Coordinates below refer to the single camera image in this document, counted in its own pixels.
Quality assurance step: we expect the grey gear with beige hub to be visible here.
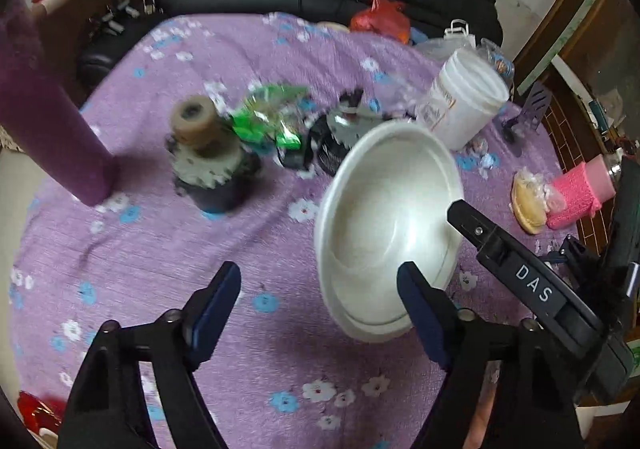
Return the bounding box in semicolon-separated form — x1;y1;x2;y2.
164;96;262;215

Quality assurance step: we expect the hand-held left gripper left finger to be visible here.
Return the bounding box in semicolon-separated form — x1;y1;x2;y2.
56;261;242;449

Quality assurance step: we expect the red scalloped plate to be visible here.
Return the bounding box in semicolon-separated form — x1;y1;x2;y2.
17;390;67;437

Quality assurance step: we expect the orange food in clear bag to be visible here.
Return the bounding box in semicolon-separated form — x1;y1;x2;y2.
510;167;567;235

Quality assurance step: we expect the black slotted spatula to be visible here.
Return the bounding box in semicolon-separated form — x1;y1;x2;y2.
501;81;552;143

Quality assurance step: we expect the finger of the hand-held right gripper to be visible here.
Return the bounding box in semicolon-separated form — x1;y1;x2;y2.
446;199;507;261

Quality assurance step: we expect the pink sleeved bottle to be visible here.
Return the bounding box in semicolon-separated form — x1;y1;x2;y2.
546;154;624;230

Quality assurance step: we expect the purple rolled mat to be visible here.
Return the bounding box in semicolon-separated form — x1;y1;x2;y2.
0;0;119;208

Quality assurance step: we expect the red plastic bag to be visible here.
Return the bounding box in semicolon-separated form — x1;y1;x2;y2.
349;0;412;46

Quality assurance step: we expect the large white foam bowl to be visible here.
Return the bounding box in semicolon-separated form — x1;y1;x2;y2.
313;120;466;344

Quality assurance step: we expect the green snack packet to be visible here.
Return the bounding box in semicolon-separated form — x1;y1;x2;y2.
229;83;312;150

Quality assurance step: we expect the purple floral tablecloth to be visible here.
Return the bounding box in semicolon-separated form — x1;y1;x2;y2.
9;11;592;449

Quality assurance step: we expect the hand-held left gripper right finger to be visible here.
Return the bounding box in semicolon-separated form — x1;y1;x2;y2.
397;261;584;449

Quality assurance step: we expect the white paper bag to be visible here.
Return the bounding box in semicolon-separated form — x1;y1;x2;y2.
443;19;477;50

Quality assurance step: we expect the black toothed gear part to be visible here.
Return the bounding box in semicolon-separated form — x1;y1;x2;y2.
276;88;387;178

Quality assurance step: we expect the white plastic jar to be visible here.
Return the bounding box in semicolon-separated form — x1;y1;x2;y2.
416;47;511;151

